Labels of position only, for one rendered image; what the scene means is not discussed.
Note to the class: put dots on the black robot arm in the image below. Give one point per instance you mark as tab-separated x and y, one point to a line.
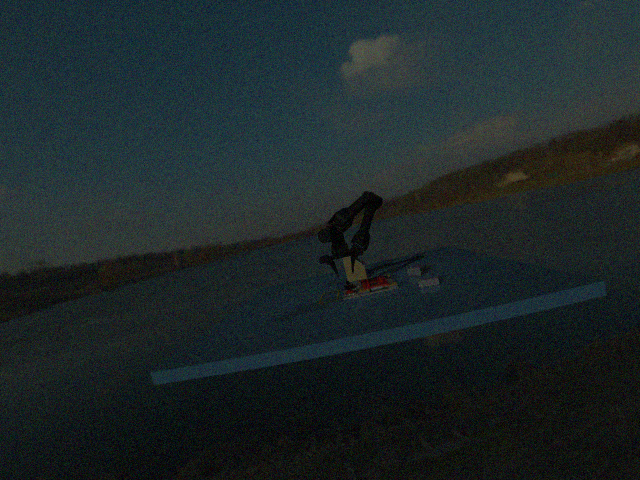
344	219

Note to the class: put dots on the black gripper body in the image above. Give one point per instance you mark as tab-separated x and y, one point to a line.
329	259

